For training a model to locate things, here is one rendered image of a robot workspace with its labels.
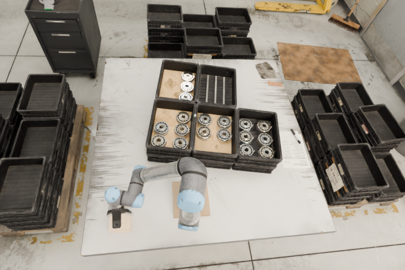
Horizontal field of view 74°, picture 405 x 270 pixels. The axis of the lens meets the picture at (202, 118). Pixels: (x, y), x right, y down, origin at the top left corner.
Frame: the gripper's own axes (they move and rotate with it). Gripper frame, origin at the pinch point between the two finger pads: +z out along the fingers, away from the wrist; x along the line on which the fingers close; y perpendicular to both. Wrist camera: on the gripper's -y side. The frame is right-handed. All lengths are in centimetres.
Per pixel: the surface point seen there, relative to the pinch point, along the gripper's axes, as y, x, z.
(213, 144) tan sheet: 43, -61, -8
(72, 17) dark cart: 176, 52, -11
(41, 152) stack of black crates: 66, 70, 37
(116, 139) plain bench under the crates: 56, 7, 5
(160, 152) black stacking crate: 36.9, -24.2, -9.3
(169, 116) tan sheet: 67, -32, -8
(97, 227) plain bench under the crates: -4.0, 13.5, 5.2
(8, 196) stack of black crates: 27, 79, 26
